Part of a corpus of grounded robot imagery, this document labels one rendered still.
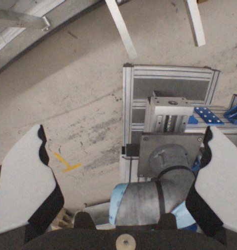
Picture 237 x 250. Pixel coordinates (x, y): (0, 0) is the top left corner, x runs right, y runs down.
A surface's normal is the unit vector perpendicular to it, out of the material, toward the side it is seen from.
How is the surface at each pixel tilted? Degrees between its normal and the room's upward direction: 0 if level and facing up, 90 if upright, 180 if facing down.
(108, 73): 0
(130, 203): 64
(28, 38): 0
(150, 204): 53
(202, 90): 0
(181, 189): 88
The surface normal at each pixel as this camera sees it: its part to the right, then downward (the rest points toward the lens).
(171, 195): -0.13, -0.62
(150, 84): -0.03, 0.54
